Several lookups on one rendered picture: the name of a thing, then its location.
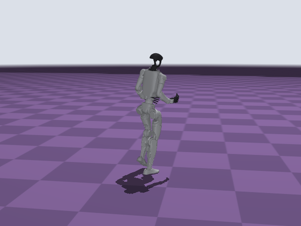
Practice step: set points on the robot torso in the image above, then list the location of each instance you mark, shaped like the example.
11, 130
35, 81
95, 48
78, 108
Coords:
150, 83

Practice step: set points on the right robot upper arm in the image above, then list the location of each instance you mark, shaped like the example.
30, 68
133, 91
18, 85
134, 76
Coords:
161, 82

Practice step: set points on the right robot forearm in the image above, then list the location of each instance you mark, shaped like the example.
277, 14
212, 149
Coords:
165, 99

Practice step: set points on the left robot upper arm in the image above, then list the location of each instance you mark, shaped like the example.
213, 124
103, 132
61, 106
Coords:
138, 86

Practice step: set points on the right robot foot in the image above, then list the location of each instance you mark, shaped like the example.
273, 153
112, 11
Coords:
146, 171

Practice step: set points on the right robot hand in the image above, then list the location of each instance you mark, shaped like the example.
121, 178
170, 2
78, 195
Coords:
176, 98

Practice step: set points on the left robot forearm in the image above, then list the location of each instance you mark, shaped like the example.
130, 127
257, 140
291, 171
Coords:
140, 93

